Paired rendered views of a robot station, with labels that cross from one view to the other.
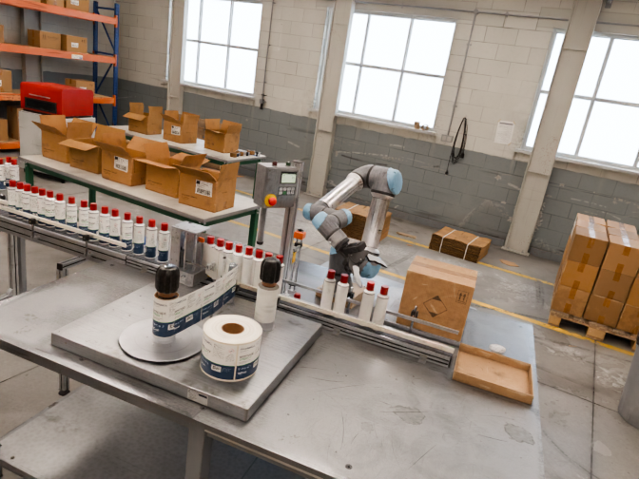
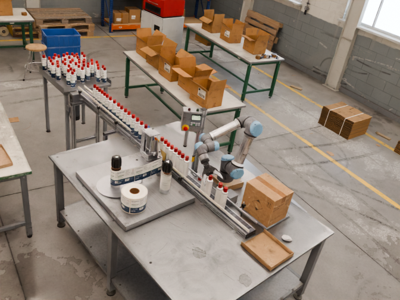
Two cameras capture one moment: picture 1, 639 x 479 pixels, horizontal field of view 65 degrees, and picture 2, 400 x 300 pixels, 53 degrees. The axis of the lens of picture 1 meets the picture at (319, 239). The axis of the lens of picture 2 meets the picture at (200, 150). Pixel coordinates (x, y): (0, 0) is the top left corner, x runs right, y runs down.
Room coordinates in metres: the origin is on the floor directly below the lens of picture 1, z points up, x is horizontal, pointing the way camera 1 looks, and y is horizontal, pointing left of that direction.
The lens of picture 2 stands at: (-0.46, -1.24, 2.97)
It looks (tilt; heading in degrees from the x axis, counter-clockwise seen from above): 31 degrees down; 27
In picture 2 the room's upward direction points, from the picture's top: 9 degrees clockwise
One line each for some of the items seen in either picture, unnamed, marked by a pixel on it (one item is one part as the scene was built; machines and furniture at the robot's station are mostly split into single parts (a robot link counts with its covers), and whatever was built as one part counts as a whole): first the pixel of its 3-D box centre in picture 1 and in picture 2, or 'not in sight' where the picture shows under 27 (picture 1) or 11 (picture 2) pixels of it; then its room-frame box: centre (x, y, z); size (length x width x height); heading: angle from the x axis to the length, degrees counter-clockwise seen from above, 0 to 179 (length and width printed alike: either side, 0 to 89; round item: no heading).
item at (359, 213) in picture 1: (360, 221); (344, 119); (6.25, -0.50, 0.16); 0.65 x 0.54 x 0.32; 68
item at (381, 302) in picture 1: (380, 307); (223, 197); (1.97, -0.31, 0.98); 0.05 x 0.05 x 0.20
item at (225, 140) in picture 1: (220, 135); (253, 41); (6.33, 1.44, 0.97); 0.43 x 0.42 x 0.37; 150
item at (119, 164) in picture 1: (127, 159); (172, 63); (4.16, 1.71, 0.97); 0.45 x 0.38 x 0.37; 157
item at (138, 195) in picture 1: (137, 220); (175, 100); (4.27, 1.66, 0.39); 2.20 x 0.80 x 0.78; 64
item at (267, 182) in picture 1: (276, 185); (191, 119); (2.24, 0.23, 1.38); 0.17 x 0.10 x 0.19; 127
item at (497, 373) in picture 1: (493, 371); (266, 248); (1.82, -0.79, 0.85); 0.30 x 0.26 x 0.04; 72
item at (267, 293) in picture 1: (267, 293); (166, 176); (1.84, 0.17, 1.03); 0.09 x 0.09 x 0.30
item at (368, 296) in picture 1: (367, 303); (218, 193); (1.99, -0.25, 0.98); 0.05 x 0.05 x 0.20
